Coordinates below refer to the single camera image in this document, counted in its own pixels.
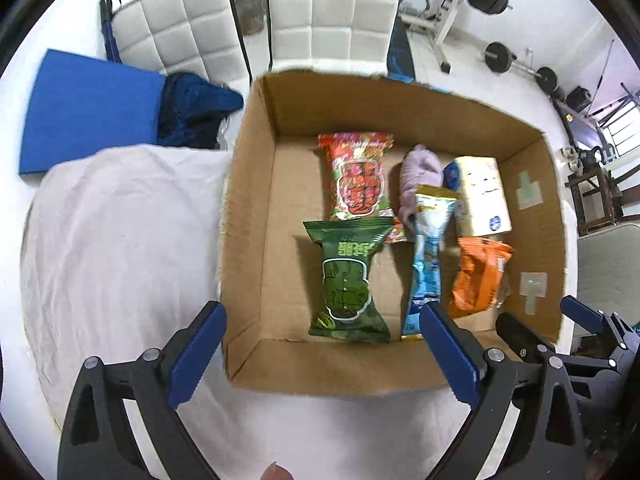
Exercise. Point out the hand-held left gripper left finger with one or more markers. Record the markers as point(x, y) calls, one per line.
point(197, 355)

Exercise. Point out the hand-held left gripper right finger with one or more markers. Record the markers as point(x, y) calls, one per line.
point(450, 355)

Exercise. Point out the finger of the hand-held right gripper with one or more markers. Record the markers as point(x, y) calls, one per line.
point(582, 312)
point(520, 332)

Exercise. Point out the orange snack packet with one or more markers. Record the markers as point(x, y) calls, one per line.
point(475, 275)

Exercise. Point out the long blue snack packet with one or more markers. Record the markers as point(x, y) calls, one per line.
point(427, 260)

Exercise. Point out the green snack packet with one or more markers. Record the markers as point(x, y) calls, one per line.
point(345, 280)

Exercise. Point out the pale yellow tissue pack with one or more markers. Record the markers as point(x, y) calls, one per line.
point(482, 195)

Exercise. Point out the cardboard box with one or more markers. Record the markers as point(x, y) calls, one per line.
point(295, 210)

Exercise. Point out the purple cloth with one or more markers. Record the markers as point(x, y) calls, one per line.
point(420, 170)

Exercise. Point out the red snack packet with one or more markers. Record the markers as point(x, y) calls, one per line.
point(360, 180)

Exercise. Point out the person's left hand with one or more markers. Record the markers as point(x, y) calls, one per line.
point(276, 474)

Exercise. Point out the grey plastic chair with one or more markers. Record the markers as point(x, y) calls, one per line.
point(610, 265)

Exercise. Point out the brown wooden chair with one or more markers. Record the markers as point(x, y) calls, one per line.
point(595, 200)

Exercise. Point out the grey cloth table cover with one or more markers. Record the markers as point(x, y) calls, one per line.
point(125, 260)

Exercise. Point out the pair of white shoes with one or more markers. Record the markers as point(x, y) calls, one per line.
point(571, 156)

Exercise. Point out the window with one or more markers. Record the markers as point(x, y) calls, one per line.
point(622, 127)

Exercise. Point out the black exercise machine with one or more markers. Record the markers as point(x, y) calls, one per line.
point(570, 120)

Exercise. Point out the black tripod stand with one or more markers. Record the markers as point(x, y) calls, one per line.
point(617, 105)

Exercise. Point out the black speaker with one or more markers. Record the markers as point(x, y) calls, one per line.
point(580, 99)

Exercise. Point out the dark blue garment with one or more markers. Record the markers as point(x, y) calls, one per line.
point(195, 105)

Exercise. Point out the blue foam mat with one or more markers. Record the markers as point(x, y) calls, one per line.
point(90, 110)

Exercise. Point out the short barbell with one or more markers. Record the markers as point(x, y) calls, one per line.
point(497, 56)

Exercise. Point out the black blue weight bench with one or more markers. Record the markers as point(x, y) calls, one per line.
point(400, 50)

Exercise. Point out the white bench press rack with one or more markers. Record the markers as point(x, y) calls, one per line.
point(447, 25)

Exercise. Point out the white padded chair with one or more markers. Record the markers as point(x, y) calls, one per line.
point(180, 25)
point(340, 15)

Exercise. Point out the large clear jar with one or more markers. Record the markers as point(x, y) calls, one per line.
point(251, 15)

